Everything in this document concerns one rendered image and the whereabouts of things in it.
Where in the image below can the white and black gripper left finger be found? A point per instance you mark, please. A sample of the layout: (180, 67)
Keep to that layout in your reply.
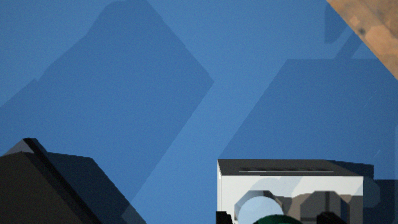
(223, 218)

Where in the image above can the blue bench mat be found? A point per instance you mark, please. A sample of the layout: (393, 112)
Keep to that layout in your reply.
(133, 101)

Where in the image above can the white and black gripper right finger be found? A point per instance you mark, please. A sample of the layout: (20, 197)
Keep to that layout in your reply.
(329, 218)

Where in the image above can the white tube rack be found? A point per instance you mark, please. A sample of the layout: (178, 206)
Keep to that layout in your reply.
(304, 187)

